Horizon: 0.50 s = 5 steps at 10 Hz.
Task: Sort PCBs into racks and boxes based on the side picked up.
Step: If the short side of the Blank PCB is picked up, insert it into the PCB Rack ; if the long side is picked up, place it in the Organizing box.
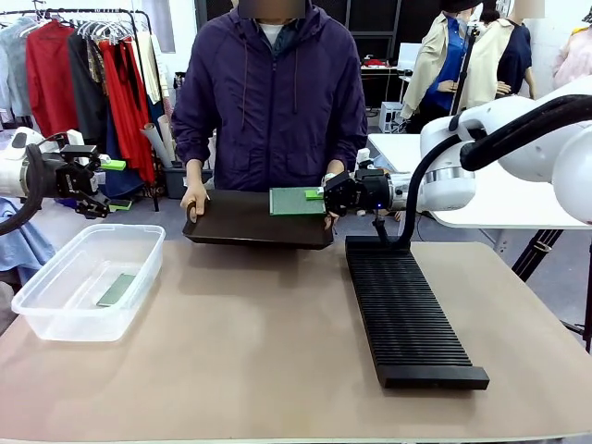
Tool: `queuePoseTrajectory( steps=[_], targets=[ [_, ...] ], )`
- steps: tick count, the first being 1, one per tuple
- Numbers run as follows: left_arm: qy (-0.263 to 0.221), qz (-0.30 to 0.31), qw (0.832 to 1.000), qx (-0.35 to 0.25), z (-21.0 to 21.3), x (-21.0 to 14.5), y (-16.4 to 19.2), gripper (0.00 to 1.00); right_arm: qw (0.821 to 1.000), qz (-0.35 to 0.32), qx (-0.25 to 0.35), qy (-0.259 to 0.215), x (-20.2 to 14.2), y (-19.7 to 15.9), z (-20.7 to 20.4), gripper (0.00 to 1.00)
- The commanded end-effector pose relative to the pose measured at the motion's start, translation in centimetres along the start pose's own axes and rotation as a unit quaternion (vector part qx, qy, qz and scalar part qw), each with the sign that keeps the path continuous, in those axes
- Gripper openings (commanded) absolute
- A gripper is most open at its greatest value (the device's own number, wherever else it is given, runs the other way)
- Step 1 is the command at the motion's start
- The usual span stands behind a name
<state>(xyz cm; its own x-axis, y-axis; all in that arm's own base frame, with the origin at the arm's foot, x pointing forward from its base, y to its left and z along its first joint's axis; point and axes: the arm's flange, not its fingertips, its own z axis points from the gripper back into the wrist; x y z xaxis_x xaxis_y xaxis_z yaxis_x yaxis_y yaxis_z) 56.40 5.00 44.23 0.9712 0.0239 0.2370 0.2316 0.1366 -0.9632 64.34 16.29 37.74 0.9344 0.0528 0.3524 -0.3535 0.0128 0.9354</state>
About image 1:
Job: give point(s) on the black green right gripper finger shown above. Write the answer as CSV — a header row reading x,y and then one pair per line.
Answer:
x,y
332,211
314,193

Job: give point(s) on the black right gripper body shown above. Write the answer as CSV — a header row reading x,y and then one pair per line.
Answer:
x,y
361,192

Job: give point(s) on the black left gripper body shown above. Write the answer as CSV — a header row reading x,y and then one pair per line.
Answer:
x,y
69,180

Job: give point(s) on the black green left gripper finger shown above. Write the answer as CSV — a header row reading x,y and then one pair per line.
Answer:
x,y
111,164
99,205

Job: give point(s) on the green PCB board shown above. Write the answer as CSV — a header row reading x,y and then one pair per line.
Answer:
x,y
291,203
115,290

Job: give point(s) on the black rectangular tray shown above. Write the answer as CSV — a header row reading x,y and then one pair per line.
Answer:
x,y
231,217

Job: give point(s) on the person's right forearm purple sleeve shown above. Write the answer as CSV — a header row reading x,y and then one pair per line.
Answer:
x,y
192,143

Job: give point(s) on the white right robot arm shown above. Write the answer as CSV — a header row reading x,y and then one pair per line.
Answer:
x,y
444,139

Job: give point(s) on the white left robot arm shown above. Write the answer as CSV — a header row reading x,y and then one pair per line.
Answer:
x,y
11,176

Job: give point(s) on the person's left forearm purple sleeve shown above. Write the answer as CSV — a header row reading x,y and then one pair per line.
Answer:
x,y
351,139

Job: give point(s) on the person's left hand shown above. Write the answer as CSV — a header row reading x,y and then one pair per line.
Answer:
x,y
336,168

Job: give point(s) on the person's right hand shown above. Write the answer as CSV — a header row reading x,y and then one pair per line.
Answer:
x,y
194,199

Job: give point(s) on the rolled paper tube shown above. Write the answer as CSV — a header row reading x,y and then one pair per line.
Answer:
x,y
167,136
155,145

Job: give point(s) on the red dress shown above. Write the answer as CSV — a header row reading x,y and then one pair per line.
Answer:
x,y
125,115

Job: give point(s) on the black clothes rack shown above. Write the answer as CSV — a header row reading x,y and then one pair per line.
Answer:
x,y
156,199

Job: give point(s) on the grey storage bin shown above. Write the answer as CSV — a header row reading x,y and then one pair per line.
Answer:
x,y
176,182

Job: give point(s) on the dark grey garment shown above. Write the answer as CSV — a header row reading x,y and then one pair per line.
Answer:
x,y
85,92

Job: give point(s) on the white computer case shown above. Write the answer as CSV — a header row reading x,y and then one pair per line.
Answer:
x,y
390,118

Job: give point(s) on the blue cloth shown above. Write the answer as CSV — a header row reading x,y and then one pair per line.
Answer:
x,y
18,250

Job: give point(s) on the person in purple jacket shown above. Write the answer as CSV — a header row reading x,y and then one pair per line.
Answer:
x,y
273,115

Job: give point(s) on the cream garment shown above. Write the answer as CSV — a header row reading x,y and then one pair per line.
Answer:
x,y
150,69

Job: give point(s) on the red shirt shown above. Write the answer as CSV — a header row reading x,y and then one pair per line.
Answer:
x,y
51,78

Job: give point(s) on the light blue shirt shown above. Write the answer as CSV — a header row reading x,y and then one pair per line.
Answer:
x,y
14,69

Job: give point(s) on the clear plastic storage box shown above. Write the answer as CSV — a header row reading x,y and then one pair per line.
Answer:
x,y
55,324

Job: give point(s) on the black slotted PCB rack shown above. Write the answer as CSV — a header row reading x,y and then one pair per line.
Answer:
x,y
407,314

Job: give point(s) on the white side table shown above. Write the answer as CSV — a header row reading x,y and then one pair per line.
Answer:
x,y
509,203

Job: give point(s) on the mannequin beige jacket blue shirt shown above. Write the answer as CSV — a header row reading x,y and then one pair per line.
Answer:
x,y
435,60

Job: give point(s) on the black tripod legs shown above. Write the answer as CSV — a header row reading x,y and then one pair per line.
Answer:
x,y
536,250

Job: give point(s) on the mannequin beige and navy top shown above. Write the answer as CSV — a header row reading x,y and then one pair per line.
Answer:
x,y
518,51

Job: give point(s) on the pink garment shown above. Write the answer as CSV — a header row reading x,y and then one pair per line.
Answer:
x,y
575,60

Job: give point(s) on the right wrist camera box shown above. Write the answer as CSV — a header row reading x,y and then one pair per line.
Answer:
x,y
364,159

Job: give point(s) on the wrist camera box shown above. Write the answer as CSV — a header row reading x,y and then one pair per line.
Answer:
x,y
75,139
364,159

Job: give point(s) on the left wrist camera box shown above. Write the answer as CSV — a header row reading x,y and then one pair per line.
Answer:
x,y
75,139

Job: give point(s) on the black camera stand pole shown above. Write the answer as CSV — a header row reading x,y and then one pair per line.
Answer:
x,y
464,78

